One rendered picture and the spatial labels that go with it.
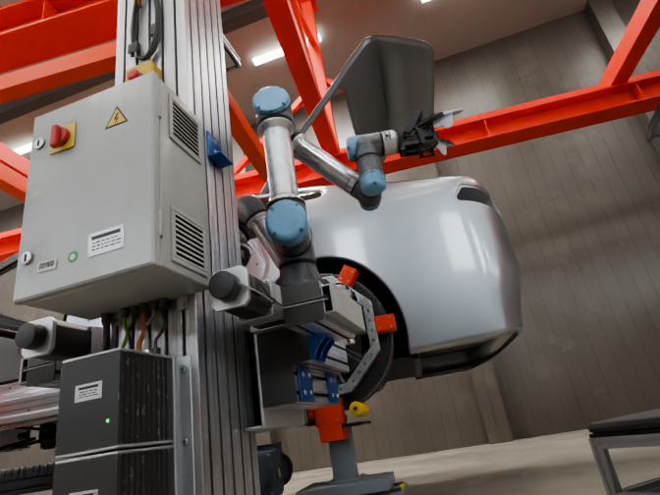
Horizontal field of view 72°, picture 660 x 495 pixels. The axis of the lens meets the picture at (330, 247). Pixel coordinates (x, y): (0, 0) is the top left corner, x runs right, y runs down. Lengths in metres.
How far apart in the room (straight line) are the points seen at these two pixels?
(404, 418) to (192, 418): 6.21
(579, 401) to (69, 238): 6.70
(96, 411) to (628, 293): 7.08
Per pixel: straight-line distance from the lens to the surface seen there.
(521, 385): 7.08
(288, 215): 1.25
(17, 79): 3.46
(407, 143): 1.42
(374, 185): 1.33
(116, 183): 1.05
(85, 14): 3.43
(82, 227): 1.06
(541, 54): 9.26
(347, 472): 2.23
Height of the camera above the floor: 0.42
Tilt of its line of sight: 22 degrees up
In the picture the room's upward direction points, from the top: 9 degrees counter-clockwise
